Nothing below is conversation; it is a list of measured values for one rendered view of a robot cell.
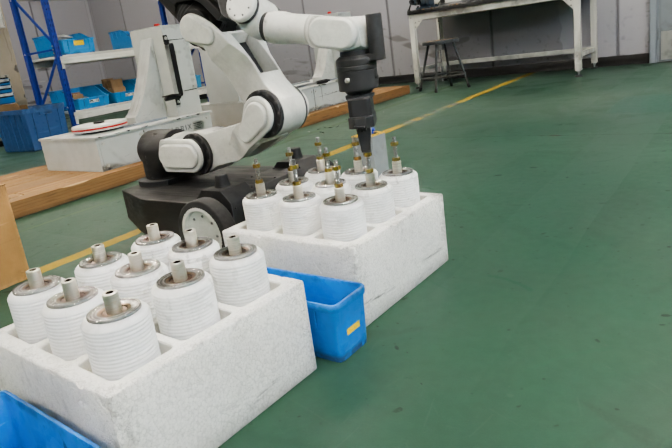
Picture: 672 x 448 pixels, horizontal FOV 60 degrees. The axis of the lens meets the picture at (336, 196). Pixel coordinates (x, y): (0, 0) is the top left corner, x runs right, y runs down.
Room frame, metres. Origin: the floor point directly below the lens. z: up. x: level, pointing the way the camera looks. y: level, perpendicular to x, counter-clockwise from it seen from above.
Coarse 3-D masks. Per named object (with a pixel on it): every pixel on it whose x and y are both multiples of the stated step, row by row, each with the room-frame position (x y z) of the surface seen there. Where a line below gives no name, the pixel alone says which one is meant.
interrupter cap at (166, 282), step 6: (186, 270) 0.90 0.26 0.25; (192, 270) 0.89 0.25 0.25; (198, 270) 0.89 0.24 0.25; (162, 276) 0.88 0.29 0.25; (168, 276) 0.88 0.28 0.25; (192, 276) 0.87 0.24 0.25; (198, 276) 0.86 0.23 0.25; (156, 282) 0.86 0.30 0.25; (162, 282) 0.86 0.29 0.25; (168, 282) 0.85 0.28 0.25; (174, 282) 0.86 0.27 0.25; (180, 282) 0.85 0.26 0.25; (186, 282) 0.84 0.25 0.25; (192, 282) 0.84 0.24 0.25; (162, 288) 0.83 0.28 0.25; (168, 288) 0.83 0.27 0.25; (174, 288) 0.83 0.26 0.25
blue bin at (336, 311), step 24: (312, 288) 1.13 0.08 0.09; (336, 288) 1.09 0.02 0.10; (360, 288) 1.03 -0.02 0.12; (312, 312) 1.00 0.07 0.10; (336, 312) 0.97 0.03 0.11; (360, 312) 1.03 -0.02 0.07; (312, 336) 1.01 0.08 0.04; (336, 336) 0.97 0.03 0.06; (360, 336) 1.02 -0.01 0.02; (336, 360) 0.98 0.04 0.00
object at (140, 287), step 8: (152, 272) 0.92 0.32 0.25; (160, 272) 0.92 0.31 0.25; (168, 272) 0.96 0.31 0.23; (112, 280) 0.91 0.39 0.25; (120, 280) 0.90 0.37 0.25; (128, 280) 0.90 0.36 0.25; (136, 280) 0.90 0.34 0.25; (144, 280) 0.90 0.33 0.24; (152, 280) 0.91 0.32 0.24; (112, 288) 0.92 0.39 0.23; (120, 288) 0.90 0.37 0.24; (128, 288) 0.89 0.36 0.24; (136, 288) 0.89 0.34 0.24; (144, 288) 0.90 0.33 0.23; (120, 296) 0.90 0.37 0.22; (128, 296) 0.89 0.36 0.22; (136, 296) 0.89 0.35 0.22; (144, 296) 0.90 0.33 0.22; (152, 304) 0.90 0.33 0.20; (152, 312) 0.90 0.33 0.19
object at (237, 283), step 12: (216, 264) 0.92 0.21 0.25; (228, 264) 0.91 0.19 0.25; (240, 264) 0.91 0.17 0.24; (252, 264) 0.92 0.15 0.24; (264, 264) 0.95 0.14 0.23; (216, 276) 0.92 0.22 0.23; (228, 276) 0.91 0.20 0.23; (240, 276) 0.91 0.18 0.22; (252, 276) 0.92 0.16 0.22; (264, 276) 0.94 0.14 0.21; (216, 288) 0.93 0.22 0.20; (228, 288) 0.91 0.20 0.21; (240, 288) 0.91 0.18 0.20; (252, 288) 0.92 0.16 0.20; (264, 288) 0.94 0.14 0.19; (228, 300) 0.91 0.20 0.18; (240, 300) 0.91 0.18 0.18; (252, 300) 0.91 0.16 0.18
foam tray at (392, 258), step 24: (408, 216) 1.26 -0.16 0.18; (432, 216) 1.35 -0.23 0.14; (240, 240) 1.30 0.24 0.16; (264, 240) 1.25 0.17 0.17; (288, 240) 1.20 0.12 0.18; (312, 240) 1.17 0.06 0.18; (360, 240) 1.13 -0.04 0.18; (384, 240) 1.18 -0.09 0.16; (408, 240) 1.25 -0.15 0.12; (432, 240) 1.34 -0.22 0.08; (288, 264) 1.21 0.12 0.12; (312, 264) 1.16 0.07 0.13; (336, 264) 1.12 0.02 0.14; (360, 264) 1.10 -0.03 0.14; (384, 264) 1.17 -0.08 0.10; (408, 264) 1.24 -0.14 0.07; (432, 264) 1.33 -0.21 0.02; (384, 288) 1.16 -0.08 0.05; (408, 288) 1.24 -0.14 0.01
